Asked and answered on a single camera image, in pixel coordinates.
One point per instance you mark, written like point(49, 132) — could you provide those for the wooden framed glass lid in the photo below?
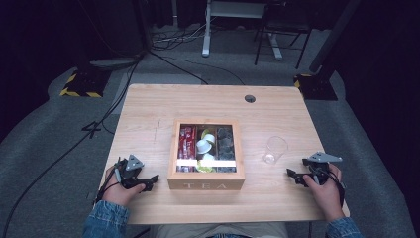
point(174, 148)

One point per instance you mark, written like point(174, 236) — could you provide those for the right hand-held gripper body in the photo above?
point(318, 167)

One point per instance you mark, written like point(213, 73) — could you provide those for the white desk frame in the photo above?
point(206, 39)

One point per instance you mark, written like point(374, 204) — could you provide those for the person's right hand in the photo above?
point(327, 198)

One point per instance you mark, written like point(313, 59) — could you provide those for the white capsule with green lid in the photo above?
point(203, 146)
point(208, 156)
point(209, 138)
point(204, 168)

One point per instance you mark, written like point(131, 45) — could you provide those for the wooden compartment box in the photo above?
point(204, 185)

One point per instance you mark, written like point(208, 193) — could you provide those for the black stand base striped tape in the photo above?
point(85, 82)
point(318, 87)

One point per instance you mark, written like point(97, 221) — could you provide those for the dark tea sachet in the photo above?
point(227, 155)
point(225, 134)

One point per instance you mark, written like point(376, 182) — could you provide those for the black chair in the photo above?
point(287, 24)

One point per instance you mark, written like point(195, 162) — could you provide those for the clear plastic cup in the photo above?
point(275, 148)

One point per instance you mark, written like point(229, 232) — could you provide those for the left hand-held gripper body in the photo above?
point(130, 173)

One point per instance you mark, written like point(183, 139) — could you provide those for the red stick packet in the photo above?
point(189, 145)
point(182, 145)

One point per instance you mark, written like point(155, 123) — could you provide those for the dark slanted stand beam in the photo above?
point(333, 36)

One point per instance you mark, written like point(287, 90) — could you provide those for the grey flat stand foot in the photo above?
point(112, 62)

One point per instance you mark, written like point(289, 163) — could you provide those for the person's left hand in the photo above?
point(117, 195)

